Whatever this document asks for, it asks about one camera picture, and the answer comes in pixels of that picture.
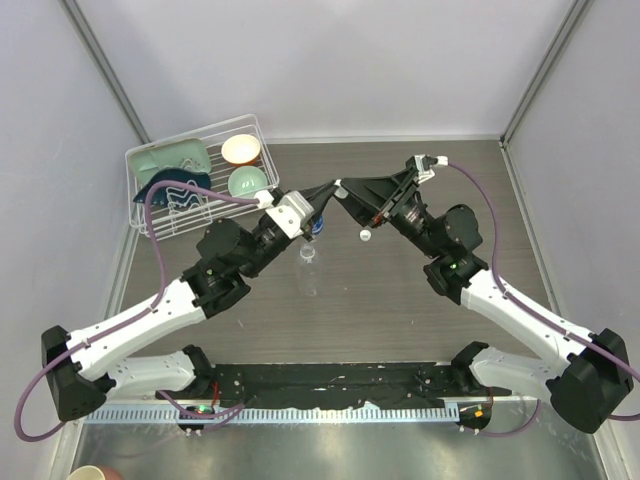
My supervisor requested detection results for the mint green plate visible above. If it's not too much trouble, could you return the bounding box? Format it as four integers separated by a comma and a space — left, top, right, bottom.
127, 138, 211, 185

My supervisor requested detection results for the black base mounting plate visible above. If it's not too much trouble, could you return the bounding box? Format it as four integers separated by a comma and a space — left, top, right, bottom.
168, 362, 490, 410

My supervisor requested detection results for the cream cup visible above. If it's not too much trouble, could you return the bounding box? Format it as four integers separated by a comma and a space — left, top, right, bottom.
67, 465, 106, 480

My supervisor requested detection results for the orange white bowl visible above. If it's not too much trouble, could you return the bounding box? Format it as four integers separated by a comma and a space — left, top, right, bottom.
221, 134, 262, 167

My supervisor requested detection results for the white wire dish rack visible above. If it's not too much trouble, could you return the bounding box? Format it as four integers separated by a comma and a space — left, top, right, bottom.
125, 114, 280, 240

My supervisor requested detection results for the dark blue plate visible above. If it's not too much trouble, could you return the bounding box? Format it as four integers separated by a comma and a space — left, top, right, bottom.
132, 168, 213, 207

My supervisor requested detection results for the plain white bottle cap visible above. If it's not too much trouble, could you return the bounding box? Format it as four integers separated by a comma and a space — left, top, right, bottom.
359, 229, 372, 242

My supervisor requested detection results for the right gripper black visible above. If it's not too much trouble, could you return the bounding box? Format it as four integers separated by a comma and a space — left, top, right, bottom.
333, 166, 443, 259

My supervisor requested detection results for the clear unlabelled plastic bottle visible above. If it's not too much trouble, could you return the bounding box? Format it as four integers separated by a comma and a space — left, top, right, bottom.
296, 243, 321, 297

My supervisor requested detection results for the blue labelled plastic bottle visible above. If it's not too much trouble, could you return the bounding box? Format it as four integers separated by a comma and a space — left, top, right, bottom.
311, 216, 324, 237

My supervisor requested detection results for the mint green bowl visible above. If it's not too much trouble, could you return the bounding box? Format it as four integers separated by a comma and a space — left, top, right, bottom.
227, 166, 268, 199

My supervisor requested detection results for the pink cup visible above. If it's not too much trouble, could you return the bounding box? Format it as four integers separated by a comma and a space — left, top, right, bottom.
97, 466, 123, 480

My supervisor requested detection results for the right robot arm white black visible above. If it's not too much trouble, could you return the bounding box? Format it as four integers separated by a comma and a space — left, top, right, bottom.
336, 155, 639, 434

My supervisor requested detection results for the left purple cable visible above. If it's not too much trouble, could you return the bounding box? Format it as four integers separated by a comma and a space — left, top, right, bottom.
12, 179, 261, 443

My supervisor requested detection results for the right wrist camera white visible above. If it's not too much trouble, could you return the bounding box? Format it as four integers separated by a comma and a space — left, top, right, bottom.
406, 154, 449, 185

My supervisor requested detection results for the purple cable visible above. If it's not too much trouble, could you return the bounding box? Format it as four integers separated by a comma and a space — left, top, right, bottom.
447, 158, 640, 439
12, 179, 261, 443

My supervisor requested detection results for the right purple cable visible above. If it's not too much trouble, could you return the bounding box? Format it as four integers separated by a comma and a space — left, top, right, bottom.
447, 158, 640, 439

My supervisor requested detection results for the slotted cable duct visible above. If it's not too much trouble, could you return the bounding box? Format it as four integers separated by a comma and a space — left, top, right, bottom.
84, 402, 459, 425

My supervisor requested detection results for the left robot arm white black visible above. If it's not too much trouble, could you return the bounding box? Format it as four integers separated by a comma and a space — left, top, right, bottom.
41, 181, 340, 422

